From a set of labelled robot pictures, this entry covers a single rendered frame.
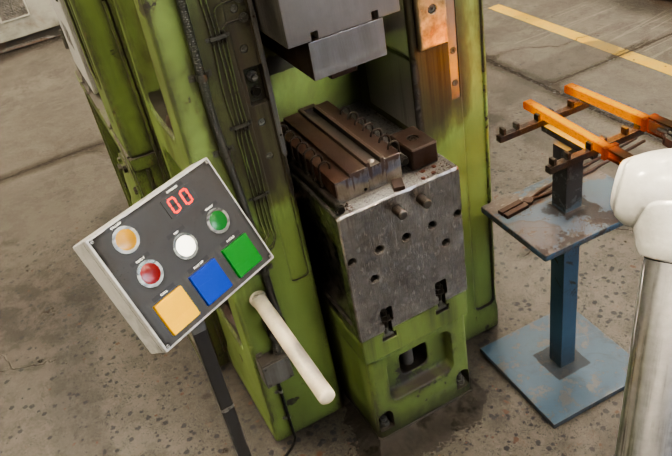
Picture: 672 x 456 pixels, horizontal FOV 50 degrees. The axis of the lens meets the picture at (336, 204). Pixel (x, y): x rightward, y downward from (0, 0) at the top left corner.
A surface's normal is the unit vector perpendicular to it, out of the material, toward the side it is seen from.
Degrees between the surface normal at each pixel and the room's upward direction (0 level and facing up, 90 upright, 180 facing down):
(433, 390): 90
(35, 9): 90
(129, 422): 0
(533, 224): 0
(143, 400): 0
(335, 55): 90
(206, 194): 60
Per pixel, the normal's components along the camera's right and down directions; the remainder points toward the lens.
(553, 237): -0.15, -0.81
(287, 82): 0.46, 0.44
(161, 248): 0.61, -0.20
